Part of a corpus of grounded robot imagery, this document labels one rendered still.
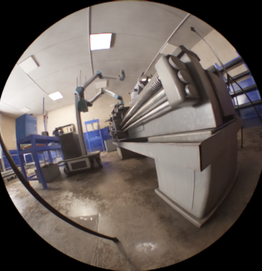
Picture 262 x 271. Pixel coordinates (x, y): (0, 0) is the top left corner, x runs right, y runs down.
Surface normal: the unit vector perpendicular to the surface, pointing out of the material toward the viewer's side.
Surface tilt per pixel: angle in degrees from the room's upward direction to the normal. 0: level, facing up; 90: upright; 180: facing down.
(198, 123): 90
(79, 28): 180
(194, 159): 90
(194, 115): 90
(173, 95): 90
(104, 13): 180
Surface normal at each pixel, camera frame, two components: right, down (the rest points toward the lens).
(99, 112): 0.25, -0.07
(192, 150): -0.94, 0.21
